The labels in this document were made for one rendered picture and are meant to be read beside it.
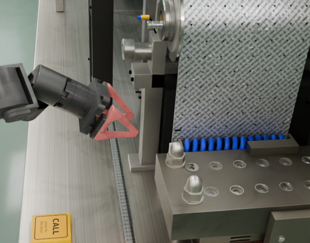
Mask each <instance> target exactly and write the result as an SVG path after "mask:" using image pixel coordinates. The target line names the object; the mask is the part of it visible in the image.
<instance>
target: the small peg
mask: <svg viewBox="0 0 310 243"><path fill-rule="evenodd" d="M159 28H160V29H163V21H147V29H159Z"/></svg>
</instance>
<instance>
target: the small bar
mask: <svg viewBox="0 0 310 243"><path fill-rule="evenodd" d="M298 148H299V145H298V143H297V142H296V141H295V139H277V140H259V141H247V144H246V150H247V152H248V154H249V156H259V155H276V154H293V153H297V152H298Z"/></svg>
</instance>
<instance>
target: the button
mask: <svg viewBox="0 0 310 243"><path fill-rule="evenodd" d="M30 243H72V238H71V214H70V213H57V214H44V215H33V216H32V225H31V242H30Z"/></svg>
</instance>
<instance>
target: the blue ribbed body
mask: <svg viewBox="0 0 310 243"><path fill-rule="evenodd" d="M277 139H284V136H283V135H282V134H279V135H278V137H276V135H271V136H270V140H277ZM253 140H254V139H253V137H252V136H251V135H250V136H248V138H247V141H253ZM259 140H261V137H260V136H259V135H257V136H255V141H259ZM262 140H269V137H268V136H267V135H264V136H263V137H262ZM247 141H246V140H245V137H244V136H241V137H240V139H239V142H238V139H237V137H235V136H234V137H233V138H232V140H231V142H230V139H229V137H225V138H224V143H222V139H221V138H220V137H218V138H217V139H216V143H214V139H213V138H209V139H208V143H206V140H205V138H202V139H201V140H200V144H198V140H197V139H196V138H194V139H193V140H192V144H190V141H189V139H185V141H184V145H183V146H184V152H196V151H213V150H231V149H246V144H247Z"/></svg>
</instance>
